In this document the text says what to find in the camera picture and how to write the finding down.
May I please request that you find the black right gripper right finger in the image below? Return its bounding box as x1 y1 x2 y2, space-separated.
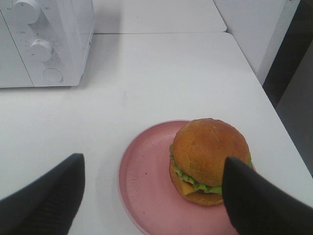
222 157 313 235

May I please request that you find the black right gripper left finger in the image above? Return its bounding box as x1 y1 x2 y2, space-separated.
0 153 85 235

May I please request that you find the burger with sesame-free bun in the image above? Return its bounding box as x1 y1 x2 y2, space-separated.
169 118 253 207

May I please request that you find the pink round plate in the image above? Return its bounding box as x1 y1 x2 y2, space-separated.
118 120 237 235

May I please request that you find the round door release button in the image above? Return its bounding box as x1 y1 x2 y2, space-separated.
44 68 63 83

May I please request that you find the white microwave door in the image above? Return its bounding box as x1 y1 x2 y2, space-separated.
0 12 33 88

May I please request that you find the white timer knob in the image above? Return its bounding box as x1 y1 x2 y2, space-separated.
30 39 54 62

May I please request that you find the white microwave oven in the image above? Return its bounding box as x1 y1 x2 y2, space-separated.
0 0 95 87

